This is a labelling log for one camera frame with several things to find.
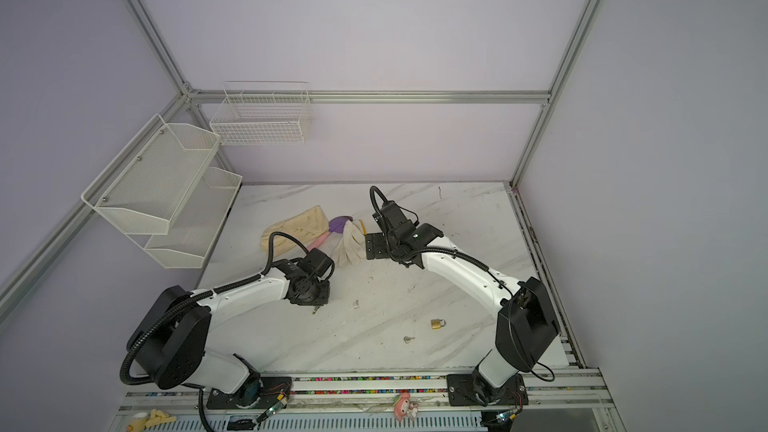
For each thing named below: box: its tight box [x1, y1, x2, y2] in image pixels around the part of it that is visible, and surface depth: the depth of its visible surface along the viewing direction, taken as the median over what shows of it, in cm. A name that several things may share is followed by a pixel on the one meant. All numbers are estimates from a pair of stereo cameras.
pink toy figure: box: [393, 392, 419, 422], surface depth 70 cm
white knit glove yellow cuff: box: [331, 219, 366, 268], surface depth 103 cm
